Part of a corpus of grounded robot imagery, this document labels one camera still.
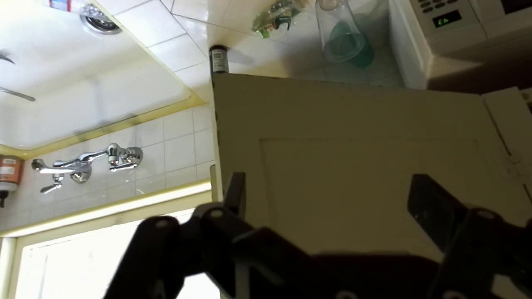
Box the chrome wall faucet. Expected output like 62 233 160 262
31 142 145 197

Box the chrome sink drain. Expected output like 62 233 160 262
79 2 124 37

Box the white microwave oven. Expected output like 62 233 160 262
386 0 532 95

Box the brown soap bottle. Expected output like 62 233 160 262
0 155 26 210

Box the cream cabinet door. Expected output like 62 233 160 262
212 72 532 263

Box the clear drinking glass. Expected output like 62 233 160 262
315 0 381 74

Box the white sink basin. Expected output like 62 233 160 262
0 0 208 164

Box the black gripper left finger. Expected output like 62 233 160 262
102 172 263 299

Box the kitchen window with blind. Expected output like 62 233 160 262
0 190 223 299

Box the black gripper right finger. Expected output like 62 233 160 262
406 173 532 299

